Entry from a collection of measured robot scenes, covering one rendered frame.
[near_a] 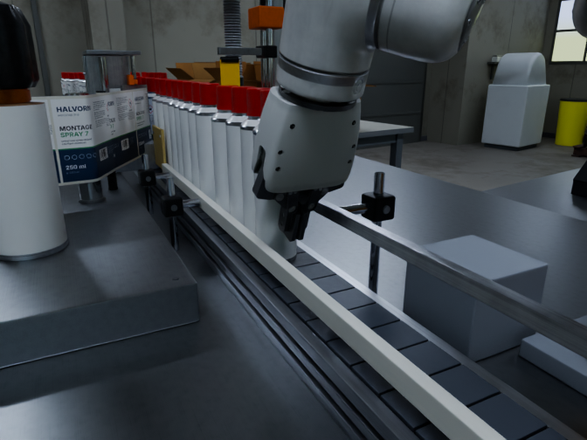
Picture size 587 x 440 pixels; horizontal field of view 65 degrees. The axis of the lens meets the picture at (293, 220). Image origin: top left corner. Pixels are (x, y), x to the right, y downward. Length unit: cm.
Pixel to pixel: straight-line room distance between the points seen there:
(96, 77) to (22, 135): 54
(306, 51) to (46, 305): 36
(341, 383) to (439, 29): 28
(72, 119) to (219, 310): 44
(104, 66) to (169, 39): 417
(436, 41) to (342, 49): 7
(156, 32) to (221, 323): 479
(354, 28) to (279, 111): 10
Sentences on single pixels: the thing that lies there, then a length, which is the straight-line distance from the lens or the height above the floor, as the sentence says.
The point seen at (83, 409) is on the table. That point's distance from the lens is 46.
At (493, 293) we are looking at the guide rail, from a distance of 35.
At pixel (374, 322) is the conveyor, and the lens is 45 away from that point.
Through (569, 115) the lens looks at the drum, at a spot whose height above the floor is 45.
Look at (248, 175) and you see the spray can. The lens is 59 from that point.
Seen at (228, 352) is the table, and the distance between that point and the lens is 50.
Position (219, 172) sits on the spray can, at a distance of 68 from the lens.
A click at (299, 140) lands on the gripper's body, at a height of 104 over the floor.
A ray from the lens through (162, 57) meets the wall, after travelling 524.
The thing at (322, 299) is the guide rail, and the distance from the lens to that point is 41.
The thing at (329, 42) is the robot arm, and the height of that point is 113.
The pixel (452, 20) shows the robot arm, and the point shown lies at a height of 114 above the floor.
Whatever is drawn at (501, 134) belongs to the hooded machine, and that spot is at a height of 21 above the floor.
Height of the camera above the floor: 111
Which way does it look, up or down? 18 degrees down
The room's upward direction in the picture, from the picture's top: straight up
